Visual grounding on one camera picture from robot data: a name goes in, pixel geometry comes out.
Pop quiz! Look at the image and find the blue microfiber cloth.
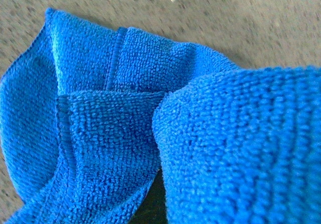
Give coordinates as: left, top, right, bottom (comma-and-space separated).
1, 9, 320, 223

